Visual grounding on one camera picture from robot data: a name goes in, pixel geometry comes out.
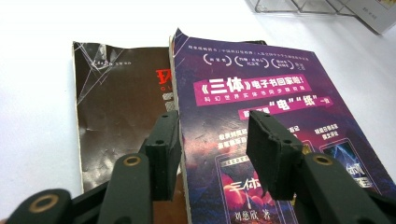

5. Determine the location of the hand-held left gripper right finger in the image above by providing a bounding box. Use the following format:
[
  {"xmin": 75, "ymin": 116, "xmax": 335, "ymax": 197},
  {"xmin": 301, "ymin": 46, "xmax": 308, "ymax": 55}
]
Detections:
[{"xmin": 246, "ymin": 110, "xmax": 304, "ymax": 201}]

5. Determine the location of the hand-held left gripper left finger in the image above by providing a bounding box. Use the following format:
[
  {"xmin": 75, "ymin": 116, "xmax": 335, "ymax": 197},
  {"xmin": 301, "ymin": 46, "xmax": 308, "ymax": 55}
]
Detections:
[{"xmin": 144, "ymin": 110, "xmax": 182, "ymax": 202}]

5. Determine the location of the white book with picture grid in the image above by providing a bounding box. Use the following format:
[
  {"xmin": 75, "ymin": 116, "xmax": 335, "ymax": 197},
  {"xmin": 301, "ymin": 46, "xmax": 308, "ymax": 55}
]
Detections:
[{"xmin": 345, "ymin": 0, "xmax": 396, "ymax": 35}]

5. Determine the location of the clear acrylic book rack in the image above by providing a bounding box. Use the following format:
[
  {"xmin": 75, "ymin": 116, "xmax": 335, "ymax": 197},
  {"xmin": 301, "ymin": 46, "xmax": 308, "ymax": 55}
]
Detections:
[{"xmin": 244, "ymin": 0, "xmax": 358, "ymax": 17}]

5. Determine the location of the black book with red print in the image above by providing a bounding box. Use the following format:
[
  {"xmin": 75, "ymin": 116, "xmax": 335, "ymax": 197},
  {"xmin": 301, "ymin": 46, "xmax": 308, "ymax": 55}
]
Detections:
[{"xmin": 72, "ymin": 40, "xmax": 190, "ymax": 224}]

